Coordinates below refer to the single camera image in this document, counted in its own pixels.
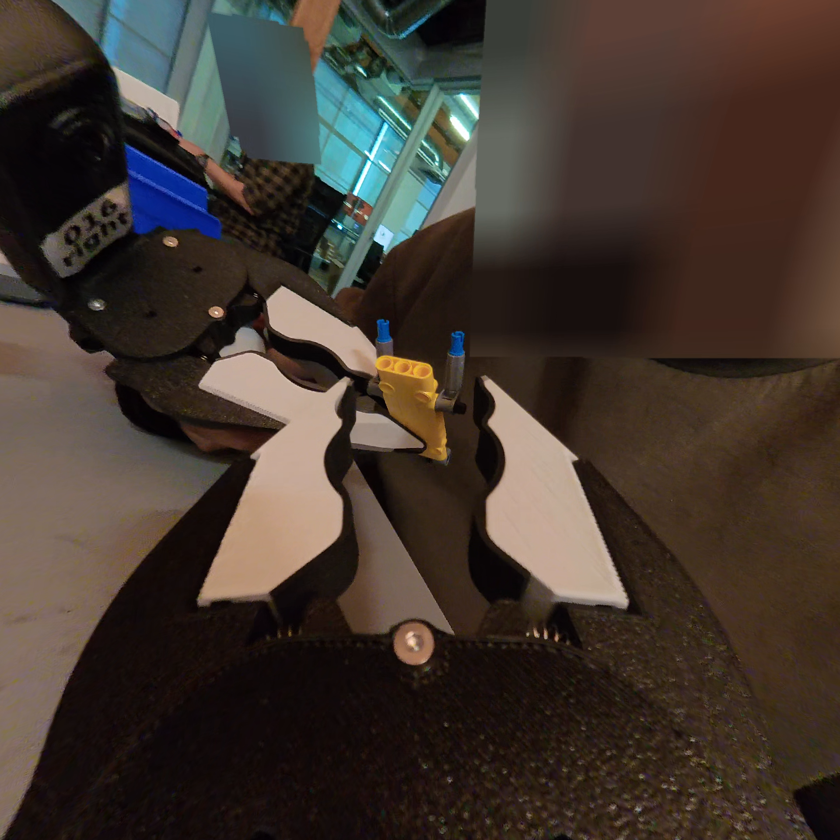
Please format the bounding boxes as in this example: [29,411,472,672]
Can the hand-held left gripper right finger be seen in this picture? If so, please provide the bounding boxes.
[469,376,631,631]

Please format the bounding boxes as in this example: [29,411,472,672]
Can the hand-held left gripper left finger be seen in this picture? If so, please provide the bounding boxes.
[197,377,360,621]

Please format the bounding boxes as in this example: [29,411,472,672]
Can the blue plastic bin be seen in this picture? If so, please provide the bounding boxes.
[125,144,223,238]

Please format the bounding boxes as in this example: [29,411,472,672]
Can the small yellow toy brick part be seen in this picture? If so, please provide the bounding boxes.
[367,318,468,466]

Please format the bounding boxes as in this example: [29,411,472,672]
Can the person's brown sweater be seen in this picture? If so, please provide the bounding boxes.
[335,209,840,808]

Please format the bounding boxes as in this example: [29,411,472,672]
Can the person's right hand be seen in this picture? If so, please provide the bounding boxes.
[178,420,266,455]

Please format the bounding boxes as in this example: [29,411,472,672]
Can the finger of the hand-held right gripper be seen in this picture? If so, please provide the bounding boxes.
[197,351,425,454]
[262,284,396,383]

